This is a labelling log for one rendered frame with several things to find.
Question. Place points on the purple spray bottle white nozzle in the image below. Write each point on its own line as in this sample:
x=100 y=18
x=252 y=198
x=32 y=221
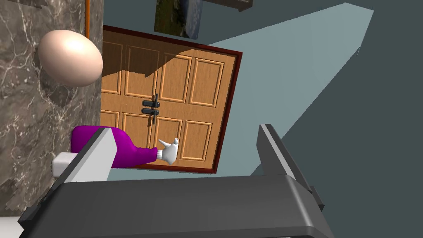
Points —
x=132 y=153

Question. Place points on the white block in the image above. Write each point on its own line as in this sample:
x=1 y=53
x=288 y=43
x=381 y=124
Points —
x=61 y=162

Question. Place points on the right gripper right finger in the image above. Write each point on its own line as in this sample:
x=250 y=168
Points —
x=281 y=155

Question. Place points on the brown wooden double door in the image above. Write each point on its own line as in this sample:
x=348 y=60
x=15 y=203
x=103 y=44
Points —
x=185 y=102

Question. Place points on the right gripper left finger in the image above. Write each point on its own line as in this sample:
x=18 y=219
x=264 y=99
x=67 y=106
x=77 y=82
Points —
x=96 y=158

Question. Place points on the dark wall shelf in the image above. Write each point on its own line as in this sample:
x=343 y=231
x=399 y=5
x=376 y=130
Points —
x=231 y=4

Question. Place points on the landscape picture on wall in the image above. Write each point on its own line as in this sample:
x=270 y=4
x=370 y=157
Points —
x=178 y=18

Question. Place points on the pale egg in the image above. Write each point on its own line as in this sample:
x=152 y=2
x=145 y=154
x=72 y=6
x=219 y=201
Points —
x=70 y=58

